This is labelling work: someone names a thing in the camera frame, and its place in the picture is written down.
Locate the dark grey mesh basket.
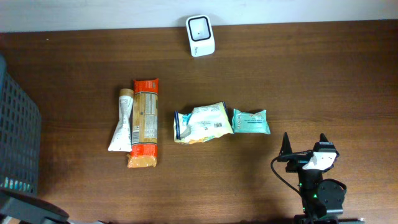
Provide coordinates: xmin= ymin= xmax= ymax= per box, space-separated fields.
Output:
xmin=1 ymin=57 xmax=42 ymax=197

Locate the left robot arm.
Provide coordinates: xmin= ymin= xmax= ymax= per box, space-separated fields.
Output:
xmin=1 ymin=190 xmax=104 ymax=224

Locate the orange spaghetti packet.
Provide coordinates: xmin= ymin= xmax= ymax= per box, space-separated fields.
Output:
xmin=127 ymin=78 xmax=159 ymax=168

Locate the teal wet wipes pack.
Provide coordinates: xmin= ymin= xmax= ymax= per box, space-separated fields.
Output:
xmin=232 ymin=109 xmax=271 ymax=134

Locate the white tube with beige cap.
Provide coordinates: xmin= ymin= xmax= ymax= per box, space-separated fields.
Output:
xmin=108 ymin=88 xmax=134 ymax=152

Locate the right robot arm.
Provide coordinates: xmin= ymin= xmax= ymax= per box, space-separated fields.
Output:
xmin=271 ymin=133 xmax=364 ymax=224

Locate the crumpled white yellow snack bag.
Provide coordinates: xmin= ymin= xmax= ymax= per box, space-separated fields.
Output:
xmin=174 ymin=101 xmax=233 ymax=144

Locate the white barcode scanner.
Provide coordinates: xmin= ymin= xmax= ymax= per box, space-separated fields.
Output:
xmin=185 ymin=15 xmax=215 ymax=57

